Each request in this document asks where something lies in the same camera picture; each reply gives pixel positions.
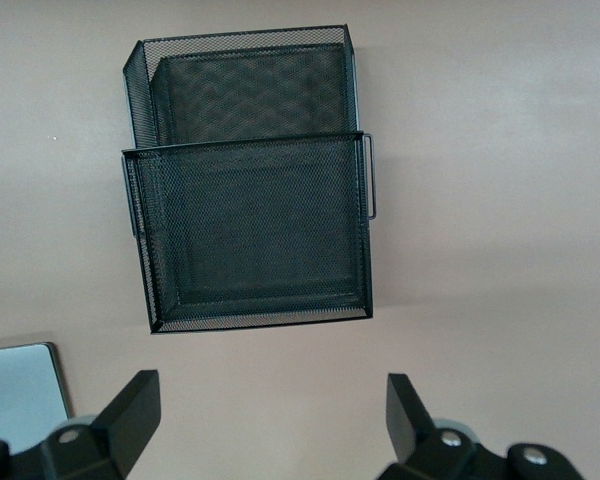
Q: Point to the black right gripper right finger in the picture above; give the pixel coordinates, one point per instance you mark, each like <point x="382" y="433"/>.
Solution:
<point x="415" y="435"/>

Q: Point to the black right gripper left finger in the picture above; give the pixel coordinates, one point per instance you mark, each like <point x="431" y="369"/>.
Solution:
<point x="115" y="430"/>

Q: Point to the silver laptop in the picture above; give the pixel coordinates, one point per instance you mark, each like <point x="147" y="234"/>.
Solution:
<point x="15" y="390"/>

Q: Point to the black mesh two-tier tray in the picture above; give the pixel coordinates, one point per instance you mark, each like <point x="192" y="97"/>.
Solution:
<point x="260" y="225"/>

